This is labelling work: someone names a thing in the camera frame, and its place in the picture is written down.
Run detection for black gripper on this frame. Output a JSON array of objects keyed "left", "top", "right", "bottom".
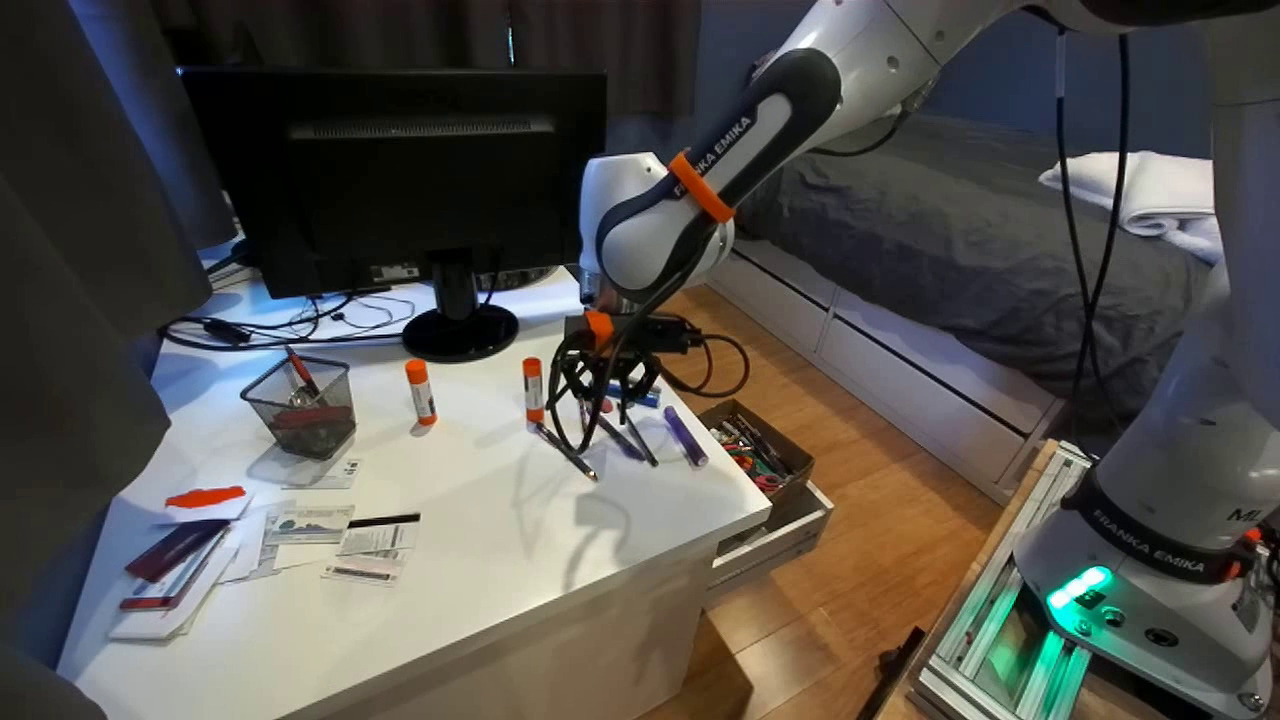
[{"left": 538, "top": 313, "right": 672, "bottom": 453}]

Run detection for glue stick orange cap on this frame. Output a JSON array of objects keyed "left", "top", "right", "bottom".
[
  {"left": 398, "top": 354, "right": 445, "bottom": 436},
  {"left": 514, "top": 354, "right": 550, "bottom": 431}
]

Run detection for dark blue pen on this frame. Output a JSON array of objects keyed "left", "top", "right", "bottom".
[{"left": 621, "top": 407, "right": 665, "bottom": 474}]

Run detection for purple marker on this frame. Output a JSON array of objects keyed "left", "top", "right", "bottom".
[{"left": 655, "top": 400, "right": 711, "bottom": 474}]

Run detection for open white drawer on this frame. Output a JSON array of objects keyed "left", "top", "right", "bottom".
[{"left": 697, "top": 395, "right": 838, "bottom": 600}]

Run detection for black marker pen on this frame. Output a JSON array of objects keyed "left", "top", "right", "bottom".
[{"left": 342, "top": 507, "right": 427, "bottom": 532}]

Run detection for white drawer cabinet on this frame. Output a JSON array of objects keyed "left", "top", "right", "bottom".
[{"left": 283, "top": 556, "right": 720, "bottom": 720}]

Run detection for white printed card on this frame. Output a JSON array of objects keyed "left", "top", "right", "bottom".
[
  {"left": 318, "top": 520, "right": 406, "bottom": 590},
  {"left": 251, "top": 502, "right": 359, "bottom": 577}
]

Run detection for black mesh pen cup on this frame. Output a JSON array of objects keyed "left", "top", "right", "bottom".
[{"left": 235, "top": 350, "right": 364, "bottom": 465}]

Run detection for red pen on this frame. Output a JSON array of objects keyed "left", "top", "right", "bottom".
[{"left": 281, "top": 346, "right": 322, "bottom": 403}]

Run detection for black computer monitor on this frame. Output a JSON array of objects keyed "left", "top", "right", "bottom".
[{"left": 175, "top": 63, "right": 613, "bottom": 369}]

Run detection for grey plastic storage bins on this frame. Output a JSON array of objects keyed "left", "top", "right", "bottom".
[{"left": 699, "top": 238, "right": 1072, "bottom": 507}]

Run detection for dark grey bed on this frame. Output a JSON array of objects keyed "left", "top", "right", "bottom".
[{"left": 736, "top": 108, "right": 1220, "bottom": 453}]

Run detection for orange marker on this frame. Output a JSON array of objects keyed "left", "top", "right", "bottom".
[{"left": 159, "top": 479, "right": 251, "bottom": 515}]

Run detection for white pillow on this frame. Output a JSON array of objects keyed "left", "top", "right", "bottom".
[{"left": 1035, "top": 146, "right": 1227, "bottom": 270}]

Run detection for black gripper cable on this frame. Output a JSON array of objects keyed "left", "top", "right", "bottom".
[{"left": 652, "top": 327, "right": 757, "bottom": 403}]

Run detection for black desk cables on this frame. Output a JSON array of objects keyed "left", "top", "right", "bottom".
[{"left": 156, "top": 285, "right": 421, "bottom": 355}]

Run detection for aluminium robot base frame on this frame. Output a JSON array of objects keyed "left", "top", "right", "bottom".
[{"left": 917, "top": 436, "right": 1280, "bottom": 720}]

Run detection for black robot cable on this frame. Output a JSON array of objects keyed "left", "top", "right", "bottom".
[{"left": 1046, "top": 21, "right": 1135, "bottom": 412}]

